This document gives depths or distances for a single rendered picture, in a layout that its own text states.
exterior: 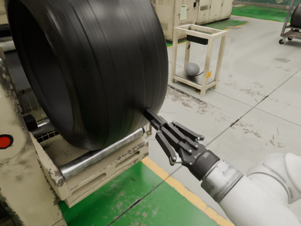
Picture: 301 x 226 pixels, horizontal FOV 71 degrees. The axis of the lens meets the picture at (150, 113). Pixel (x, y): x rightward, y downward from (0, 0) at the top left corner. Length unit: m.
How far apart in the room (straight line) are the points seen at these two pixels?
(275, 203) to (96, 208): 1.39
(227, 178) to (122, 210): 1.26
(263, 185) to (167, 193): 1.29
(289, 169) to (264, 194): 0.11
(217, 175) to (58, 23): 0.47
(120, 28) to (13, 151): 0.45
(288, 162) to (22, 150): 0.70
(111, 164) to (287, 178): 0.53
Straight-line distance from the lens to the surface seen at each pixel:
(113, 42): 0.50
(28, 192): 0.83
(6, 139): 0.68
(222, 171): 0.52
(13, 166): 0.75
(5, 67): 1.06
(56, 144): 1.03
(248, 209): 0.51
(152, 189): 1.79
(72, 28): 0.50
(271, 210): 0.52
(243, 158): 2.18
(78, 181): 0.77
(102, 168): 0.78
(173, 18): 5.05
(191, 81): 3.08
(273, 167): 0.61
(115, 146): 0.79
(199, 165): 0.52
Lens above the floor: 1.44
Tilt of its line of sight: 34 degrees down
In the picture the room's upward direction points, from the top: straight up
